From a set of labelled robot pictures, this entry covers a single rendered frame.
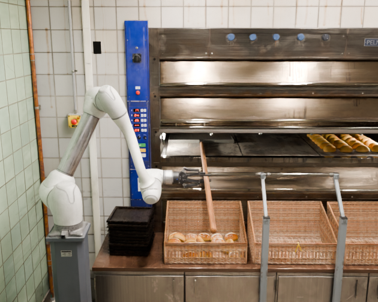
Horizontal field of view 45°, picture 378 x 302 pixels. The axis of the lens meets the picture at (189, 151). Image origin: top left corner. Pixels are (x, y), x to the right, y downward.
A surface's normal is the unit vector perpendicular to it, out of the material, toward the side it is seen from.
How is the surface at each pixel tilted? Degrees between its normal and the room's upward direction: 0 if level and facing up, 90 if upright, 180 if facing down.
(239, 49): 90
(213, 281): 90
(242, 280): 91
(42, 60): 90
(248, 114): 70
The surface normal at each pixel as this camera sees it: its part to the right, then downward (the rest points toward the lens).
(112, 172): -0.01, 0.25
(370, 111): -0.02, -0.11
